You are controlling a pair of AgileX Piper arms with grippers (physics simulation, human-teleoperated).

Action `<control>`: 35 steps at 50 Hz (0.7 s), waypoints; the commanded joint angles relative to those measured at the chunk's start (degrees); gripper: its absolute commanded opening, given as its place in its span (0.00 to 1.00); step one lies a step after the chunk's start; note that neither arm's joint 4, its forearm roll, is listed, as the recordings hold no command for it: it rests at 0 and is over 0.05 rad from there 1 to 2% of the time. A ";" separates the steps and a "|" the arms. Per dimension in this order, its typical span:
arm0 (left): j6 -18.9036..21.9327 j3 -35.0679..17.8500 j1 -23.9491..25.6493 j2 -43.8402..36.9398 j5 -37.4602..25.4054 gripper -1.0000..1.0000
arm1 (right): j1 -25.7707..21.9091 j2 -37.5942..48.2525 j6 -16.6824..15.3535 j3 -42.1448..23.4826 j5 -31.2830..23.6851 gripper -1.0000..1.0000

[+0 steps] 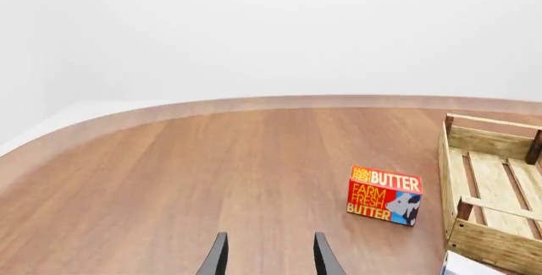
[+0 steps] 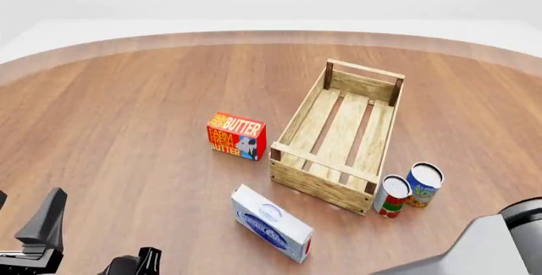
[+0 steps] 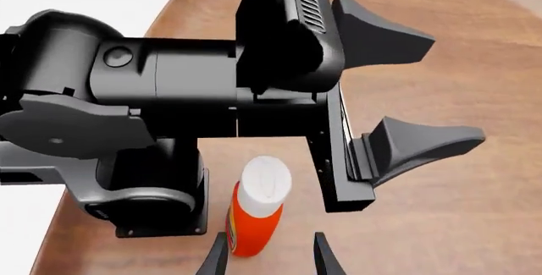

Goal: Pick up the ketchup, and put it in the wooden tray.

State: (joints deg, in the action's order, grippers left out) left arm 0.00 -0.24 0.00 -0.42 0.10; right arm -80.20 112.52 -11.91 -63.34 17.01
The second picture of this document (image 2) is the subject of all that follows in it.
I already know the wooden slat tray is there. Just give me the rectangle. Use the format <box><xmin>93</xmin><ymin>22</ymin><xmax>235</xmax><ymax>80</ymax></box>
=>
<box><xmin>269</xmin><ymin>58</ymin><xmax>406</xmax><ymax>216</ymax></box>

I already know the blue soup tin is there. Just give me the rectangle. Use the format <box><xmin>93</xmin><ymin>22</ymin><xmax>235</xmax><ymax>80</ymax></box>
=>
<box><xmin>405</xmin><ymin>161</ymin><xmax>445</xmax><ymax>209</ymax></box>

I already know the red butter box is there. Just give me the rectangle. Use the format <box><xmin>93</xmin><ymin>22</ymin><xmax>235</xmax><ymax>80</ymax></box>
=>
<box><xmin>206</xmin><ymin>111</ymin><xmax>267</xmax><ymax>162</ymax></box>

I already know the white and blue food box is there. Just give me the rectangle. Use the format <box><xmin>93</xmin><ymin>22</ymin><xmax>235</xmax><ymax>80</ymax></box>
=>
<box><xmin>230</xmin><ymin>184</ymin><xmax>315</xmax><ymax>265</ymax></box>

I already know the tin with tomato print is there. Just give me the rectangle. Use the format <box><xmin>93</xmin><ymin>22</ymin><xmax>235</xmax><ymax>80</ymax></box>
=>
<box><xmin>372</xmin><ymin>173</ymin><xmax>413</xmax><ymax>219</ymax></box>

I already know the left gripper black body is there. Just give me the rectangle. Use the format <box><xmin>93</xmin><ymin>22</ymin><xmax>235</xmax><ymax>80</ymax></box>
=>
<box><xmin>0</xmin><ymin>244</ymin><xmax>64</xmax><ymax>275</ymax></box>

